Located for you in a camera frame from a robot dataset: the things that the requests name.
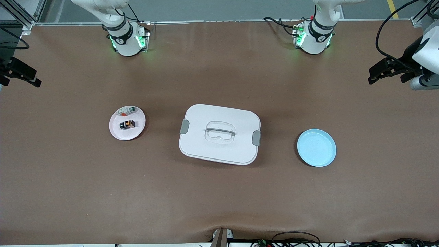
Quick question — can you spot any pale pink round plate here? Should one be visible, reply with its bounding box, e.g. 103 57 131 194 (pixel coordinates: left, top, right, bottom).
109 105 146 141

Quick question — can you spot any black left arm base cable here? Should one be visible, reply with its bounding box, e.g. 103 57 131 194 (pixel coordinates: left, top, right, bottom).
263 17 303 37

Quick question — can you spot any short black left arm cable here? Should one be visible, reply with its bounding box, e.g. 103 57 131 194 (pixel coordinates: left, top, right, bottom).
426 0 439 20

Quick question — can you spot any brown camera mount post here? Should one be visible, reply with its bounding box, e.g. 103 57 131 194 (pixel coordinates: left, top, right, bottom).
210 227 234 247

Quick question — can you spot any white lidded storage box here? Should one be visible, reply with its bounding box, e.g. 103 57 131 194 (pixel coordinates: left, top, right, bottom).
179 104 261 166

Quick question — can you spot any light blue round plate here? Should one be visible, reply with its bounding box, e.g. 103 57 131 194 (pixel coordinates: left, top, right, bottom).
297 129 337 168

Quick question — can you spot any black looped cable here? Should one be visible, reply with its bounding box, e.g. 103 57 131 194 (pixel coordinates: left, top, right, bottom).
272 232 321 247

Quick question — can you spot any black arm base cable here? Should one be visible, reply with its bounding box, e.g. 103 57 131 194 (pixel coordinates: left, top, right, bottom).
263 17 303 37
113 3 140 24

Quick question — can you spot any black right arm base cable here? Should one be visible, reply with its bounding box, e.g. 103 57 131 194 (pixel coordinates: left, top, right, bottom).
113 3 140 24

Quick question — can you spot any silver table edge rail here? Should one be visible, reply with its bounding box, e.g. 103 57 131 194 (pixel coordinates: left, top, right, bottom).
33 19 422 26

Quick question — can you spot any long black left arm cable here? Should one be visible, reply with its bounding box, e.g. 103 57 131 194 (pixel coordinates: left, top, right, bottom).
376 0 422 69

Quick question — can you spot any black cable bundle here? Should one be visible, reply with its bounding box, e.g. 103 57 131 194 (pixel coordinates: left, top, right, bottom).
343 238 439 247

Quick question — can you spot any aluminium frame profile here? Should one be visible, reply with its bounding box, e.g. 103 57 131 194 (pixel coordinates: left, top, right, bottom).
0 0 47 36
410 0 439 28

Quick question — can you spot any brown table cover sheet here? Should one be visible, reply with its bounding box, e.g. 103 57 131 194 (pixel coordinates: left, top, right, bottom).
0 21 439 245

